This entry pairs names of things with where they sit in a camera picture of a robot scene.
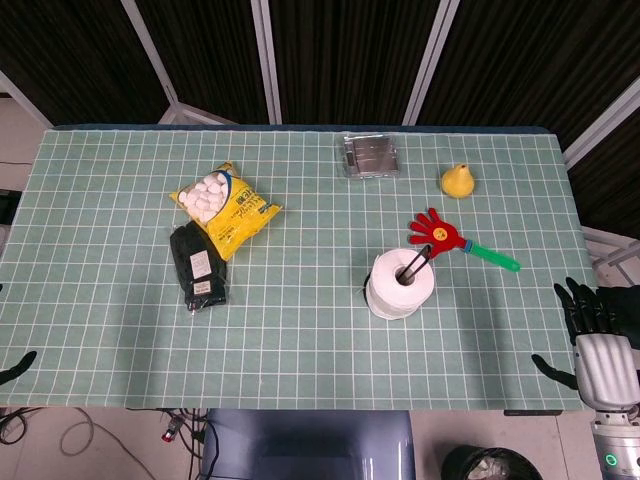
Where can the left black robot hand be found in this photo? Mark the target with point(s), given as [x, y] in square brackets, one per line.
[17, 366]

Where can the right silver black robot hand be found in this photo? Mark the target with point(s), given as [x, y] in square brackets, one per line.
[605, 370]

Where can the white toilet paper roll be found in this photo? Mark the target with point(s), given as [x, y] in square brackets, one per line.
[395, 295]

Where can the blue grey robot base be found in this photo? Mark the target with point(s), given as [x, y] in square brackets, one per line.
[310, 445]

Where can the red hand clapper toy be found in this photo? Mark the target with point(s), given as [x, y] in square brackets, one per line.
[442, 235]

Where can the black trash bin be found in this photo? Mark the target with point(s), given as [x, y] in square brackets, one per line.
[490, 465]

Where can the black box on floor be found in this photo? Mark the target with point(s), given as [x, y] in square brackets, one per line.
[7, 206]

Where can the red black plug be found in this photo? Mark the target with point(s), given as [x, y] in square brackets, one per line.
[170, 432]

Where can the dark folding screen panel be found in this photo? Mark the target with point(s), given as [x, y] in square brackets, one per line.
[75, 50]
[525, 60]
[610, 185]
[345, 55]
[210, 50]

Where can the black packaged cloth item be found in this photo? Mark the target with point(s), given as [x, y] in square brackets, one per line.
[200, 280]

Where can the yellow pear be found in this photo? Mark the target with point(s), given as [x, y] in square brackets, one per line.
[457, 184]

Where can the yellow marshmallow bag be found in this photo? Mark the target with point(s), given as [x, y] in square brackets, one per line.
[235, 215]

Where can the green white grid tablecloth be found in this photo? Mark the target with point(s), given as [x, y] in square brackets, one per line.
[300, 325]

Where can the white metal frame foot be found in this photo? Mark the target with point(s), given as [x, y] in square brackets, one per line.
[612, 252]

